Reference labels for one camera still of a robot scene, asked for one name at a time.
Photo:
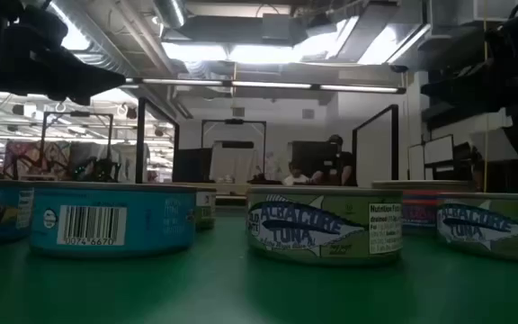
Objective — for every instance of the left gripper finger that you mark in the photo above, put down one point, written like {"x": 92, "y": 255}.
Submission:
{"x": 92, "y": 78}
{"x": 71, "y": 99}

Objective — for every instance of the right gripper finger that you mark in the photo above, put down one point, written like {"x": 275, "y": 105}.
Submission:
{"x": 470, "y": 102}
{"x": 461, "y": 81}

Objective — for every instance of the red blue Wild Planet can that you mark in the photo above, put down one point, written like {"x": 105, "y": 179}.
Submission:
{"x": 421, "y": 211}

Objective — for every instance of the green albacore tuna can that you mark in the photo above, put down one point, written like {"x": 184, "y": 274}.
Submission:
{"x": 322, "y": 225}
{"x": 497, "y": 229}

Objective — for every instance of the green labelled tuna can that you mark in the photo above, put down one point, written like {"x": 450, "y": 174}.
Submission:
{"x": 206, "y": 209}

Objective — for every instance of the grey angled panel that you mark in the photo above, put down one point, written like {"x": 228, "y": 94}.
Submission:
{"x": 493, "y": 144}

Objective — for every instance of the white panel board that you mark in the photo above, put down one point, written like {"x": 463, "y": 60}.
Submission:
{"x": 439, "y": 150}

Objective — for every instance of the colourful patterned cloth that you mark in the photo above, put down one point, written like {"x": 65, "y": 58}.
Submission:
{"x": 38, "y": 157}

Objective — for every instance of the white draped cloth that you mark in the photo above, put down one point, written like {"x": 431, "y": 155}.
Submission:
{"x": 131, "y": 157}

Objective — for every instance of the dark monitor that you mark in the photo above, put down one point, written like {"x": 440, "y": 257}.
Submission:
{"x": 191, "y": 164}
{"x": 306, "y": 157}

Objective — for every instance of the person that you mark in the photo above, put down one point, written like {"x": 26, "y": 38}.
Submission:
{"x": 337, "y": 166}
{"x": 294, "y": 179}

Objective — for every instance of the white sheet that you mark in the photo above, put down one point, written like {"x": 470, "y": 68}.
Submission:
{"x": 234, "y": 162}

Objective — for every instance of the long LED light bar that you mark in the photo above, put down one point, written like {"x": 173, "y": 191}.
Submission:
{"x": 268, "y": 84}

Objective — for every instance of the green table mat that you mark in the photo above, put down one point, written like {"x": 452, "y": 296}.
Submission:
{"x": 241, "y": 292}

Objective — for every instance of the long ribbed silver duct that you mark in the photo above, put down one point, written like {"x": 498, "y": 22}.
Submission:
{"x": 101, "y": 45}

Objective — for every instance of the wooden shelf black metal frame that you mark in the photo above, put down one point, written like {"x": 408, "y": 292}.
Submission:
{"x": 140, "y": 135}

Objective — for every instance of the round silver ceiling duct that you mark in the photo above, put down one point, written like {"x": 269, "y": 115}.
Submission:
{"x": 171, "y": 11}

